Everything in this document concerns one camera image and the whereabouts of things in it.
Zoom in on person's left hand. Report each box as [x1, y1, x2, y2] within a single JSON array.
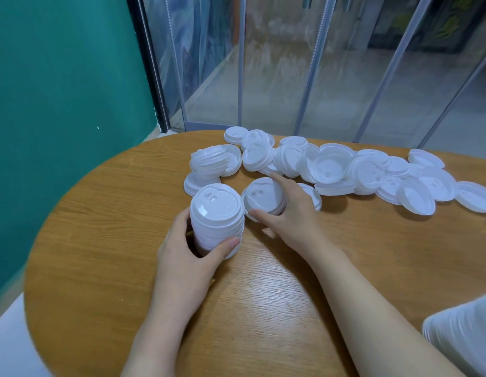
[[156, 207, 242, 308]]

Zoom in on person's right hand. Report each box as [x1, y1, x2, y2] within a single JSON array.
[[249, 173, 338, 262]]

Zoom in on short stack of white lids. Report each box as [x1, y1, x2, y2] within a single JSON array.
[[241, 177, 288, 223]]

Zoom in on tall stack of white lids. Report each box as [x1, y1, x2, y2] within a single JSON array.
[[189, 183, 246, 260]]

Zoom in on person's right forearm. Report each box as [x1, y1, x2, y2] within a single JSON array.
[[304, 243, 468, 377]]

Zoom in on person's left forearm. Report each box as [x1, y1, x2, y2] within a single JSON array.
[[121, 290, 213, 377]]

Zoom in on loose pile of white cup lids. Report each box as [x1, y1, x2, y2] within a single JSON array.
[[183, 126, 486, 216]]

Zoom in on glass partition with metal frames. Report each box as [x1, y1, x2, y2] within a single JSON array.
[[126, 0, 486, 150]]

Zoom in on person's white shirt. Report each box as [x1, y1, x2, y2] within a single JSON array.
[[422, 292, 486, 377]]

